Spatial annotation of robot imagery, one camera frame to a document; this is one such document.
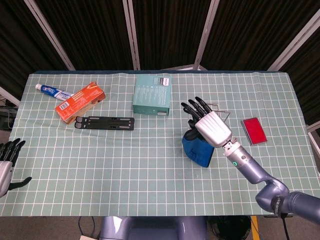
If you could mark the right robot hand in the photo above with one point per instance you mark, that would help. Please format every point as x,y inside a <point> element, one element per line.
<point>212,126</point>

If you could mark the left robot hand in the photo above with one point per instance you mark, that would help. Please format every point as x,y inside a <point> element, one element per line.
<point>3,172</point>

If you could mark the blue black cloth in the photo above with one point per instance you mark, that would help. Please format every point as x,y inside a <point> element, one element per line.
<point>198,152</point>

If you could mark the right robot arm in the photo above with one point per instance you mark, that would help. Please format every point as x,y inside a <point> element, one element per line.
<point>262,175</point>

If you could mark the teal cardboard box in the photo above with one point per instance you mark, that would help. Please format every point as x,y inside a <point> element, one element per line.
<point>151,95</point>

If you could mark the white blue toothpaste tube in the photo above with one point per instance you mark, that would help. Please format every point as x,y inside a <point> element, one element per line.
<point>53,92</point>

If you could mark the green checked tablecloth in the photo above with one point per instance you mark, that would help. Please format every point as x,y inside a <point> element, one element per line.
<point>100,170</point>

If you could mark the black bag under table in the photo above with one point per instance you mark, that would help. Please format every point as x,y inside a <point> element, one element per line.
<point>228,228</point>

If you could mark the orange carton box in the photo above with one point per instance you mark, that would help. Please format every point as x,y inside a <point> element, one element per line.
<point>80,101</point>

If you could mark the black folding laptop stand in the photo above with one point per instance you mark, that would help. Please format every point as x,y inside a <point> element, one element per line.
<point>105,123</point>

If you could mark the blue-grey robot torso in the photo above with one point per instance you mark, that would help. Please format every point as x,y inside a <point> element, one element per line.
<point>155,228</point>

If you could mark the black folding partition screen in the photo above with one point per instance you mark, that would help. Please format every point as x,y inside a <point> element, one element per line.
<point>100,32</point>

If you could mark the red pad in grey frame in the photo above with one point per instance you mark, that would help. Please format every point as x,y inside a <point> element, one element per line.
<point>253,131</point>

